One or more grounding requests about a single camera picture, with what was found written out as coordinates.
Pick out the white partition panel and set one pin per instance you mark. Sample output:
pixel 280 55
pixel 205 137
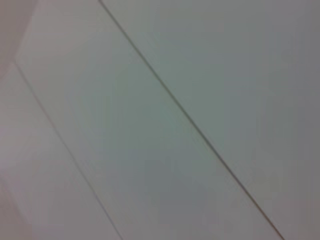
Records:
pixel 250 75
pixel 112 125
pixel 30 175

